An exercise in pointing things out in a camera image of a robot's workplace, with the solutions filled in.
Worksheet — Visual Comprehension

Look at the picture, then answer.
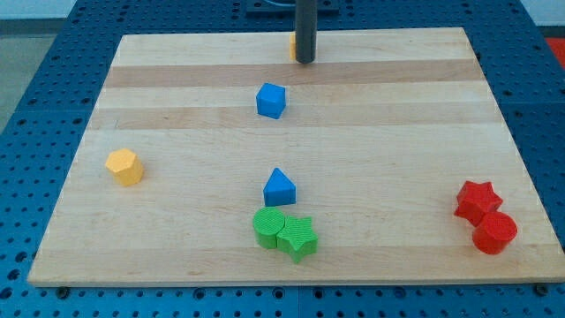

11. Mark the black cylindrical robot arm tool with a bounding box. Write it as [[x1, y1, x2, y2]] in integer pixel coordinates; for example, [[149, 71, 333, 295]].
[[295, 0, 317, 64]]

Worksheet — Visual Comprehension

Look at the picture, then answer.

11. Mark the yellow heart block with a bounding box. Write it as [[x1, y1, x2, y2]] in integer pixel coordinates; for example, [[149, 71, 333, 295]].
[[289, 32, 296, 61]]

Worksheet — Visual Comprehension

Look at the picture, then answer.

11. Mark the blue triangle block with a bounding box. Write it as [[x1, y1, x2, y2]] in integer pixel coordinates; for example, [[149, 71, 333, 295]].
[[263, 168, 297, 207]]

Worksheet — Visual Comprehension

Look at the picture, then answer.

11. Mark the blue cube block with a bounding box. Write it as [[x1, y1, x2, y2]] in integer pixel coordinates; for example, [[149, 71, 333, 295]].
[[256, 83, 286, 119]]

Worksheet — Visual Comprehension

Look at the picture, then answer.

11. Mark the green cylinder block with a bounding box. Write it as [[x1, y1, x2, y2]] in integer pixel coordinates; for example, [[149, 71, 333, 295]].
[[252, 207, 285, 249]]

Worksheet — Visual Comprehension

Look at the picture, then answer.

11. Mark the wooden board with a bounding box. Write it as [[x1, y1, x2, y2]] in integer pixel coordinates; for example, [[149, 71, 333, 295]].
[[28, 27, 564, 287]]

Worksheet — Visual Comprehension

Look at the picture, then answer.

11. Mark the green star block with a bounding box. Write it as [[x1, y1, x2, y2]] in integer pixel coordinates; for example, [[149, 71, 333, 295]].
[[276, 216, 318, 264]]

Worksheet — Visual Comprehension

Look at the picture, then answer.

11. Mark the yellow hexagon block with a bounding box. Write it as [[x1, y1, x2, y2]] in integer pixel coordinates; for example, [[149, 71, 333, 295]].
[[105, 148, 144, 186]]

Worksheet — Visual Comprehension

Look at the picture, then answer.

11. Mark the red star block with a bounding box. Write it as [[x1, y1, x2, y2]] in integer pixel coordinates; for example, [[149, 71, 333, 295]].
[[454, 180, 503, 227]]

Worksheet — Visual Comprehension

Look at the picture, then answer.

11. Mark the red cylinder block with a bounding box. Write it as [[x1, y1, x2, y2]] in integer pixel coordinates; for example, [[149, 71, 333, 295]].
[[472, 212, 518, 254]]

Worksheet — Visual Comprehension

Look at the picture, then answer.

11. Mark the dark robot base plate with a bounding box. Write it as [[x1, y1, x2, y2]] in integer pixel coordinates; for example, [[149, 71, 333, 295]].
[[241, 0, 341, 16]]

